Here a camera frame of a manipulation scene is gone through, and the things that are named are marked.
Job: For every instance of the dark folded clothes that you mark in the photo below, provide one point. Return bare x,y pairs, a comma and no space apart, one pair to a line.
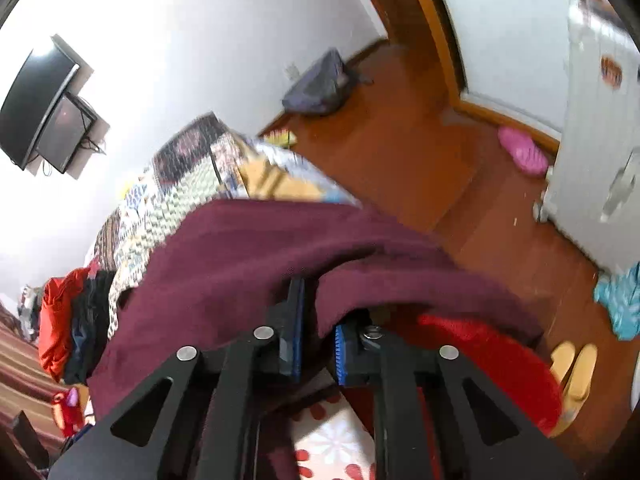
87,330

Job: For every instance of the white wall socket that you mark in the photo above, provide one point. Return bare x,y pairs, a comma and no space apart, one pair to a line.
291,71

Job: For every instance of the yellow slipper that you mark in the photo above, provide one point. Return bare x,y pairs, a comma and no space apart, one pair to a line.
582,375
562,360

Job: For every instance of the patchwork printed blanket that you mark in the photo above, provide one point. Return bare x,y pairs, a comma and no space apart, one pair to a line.
165,200

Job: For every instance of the striped brown curtain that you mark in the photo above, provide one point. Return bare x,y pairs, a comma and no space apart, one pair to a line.
20,360

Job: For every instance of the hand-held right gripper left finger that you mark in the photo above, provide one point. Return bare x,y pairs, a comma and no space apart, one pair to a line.
298,330

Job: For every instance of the pink slipper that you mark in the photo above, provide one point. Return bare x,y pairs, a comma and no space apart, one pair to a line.
522,150

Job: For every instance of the teal cloth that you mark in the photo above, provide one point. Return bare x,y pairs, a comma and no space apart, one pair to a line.
622,305

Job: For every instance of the grey backpack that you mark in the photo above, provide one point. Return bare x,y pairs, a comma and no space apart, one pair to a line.
320,85

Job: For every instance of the yellow-green toy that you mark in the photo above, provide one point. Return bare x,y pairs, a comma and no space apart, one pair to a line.
281,137

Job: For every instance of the small black monitor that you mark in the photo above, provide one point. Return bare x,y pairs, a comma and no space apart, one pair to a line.
62,132

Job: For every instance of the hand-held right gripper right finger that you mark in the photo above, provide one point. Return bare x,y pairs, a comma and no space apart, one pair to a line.
341,355

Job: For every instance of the red plush toy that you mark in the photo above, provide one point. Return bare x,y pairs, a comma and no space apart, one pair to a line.
67,410

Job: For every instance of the white suitcase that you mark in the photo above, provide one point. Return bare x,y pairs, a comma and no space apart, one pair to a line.
590,135

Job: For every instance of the red plastic basin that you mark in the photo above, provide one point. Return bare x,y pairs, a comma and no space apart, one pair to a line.
490,360

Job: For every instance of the large black television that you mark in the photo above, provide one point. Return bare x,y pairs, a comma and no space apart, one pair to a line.
35,105

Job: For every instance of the maroon button shirt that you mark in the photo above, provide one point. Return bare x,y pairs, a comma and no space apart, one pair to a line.
250,260

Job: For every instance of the red folded garment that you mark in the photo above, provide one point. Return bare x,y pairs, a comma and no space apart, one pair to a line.
55,325

